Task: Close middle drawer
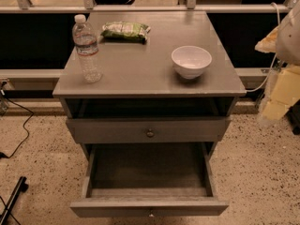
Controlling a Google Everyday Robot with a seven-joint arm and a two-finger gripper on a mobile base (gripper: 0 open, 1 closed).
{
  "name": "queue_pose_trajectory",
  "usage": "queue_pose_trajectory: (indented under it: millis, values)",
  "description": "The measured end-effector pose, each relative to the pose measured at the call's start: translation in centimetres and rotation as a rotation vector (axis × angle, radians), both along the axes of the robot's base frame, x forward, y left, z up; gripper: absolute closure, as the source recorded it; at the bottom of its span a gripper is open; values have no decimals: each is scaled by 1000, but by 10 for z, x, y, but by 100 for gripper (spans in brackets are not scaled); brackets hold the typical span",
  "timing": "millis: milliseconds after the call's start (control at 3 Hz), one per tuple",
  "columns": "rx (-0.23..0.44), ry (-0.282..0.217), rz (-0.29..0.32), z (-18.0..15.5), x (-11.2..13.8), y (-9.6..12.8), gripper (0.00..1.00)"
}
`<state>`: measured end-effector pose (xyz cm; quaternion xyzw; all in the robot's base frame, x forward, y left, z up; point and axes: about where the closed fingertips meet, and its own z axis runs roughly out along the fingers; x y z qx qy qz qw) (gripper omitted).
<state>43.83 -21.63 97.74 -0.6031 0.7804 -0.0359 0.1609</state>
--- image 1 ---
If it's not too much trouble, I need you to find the metal railing frame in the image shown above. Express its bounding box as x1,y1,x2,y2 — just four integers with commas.
0,0,300,15

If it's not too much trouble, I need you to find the white cable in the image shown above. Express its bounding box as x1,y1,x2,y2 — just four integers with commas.
246,2,281,94

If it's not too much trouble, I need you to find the black stand leg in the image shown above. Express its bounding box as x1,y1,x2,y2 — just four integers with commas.
0,176,28,225

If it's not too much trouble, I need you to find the white bowl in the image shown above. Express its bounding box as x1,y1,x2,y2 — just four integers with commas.
172,46,212,80

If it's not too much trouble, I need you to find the black cable on floor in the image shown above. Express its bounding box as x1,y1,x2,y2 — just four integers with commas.
0,89,35,159

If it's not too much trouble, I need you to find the clear plastic water bottle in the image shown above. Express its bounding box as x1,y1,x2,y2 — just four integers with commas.
72,14,102,83

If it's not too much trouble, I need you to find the grey drawer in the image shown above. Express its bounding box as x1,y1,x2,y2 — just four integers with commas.
67,117,231,144
70,142,229,218

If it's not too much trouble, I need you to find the grey wooden drawer cabinet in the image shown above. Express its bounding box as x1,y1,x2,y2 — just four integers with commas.
52,10,248,161

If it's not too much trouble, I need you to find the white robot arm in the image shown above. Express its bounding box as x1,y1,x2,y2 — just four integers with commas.
255,2,300,125

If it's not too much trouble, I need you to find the grey top drawer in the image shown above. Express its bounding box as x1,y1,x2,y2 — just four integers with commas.
67,117,231,144

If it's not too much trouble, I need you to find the green snack bag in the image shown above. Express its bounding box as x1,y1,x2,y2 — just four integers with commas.
101,22,151,43

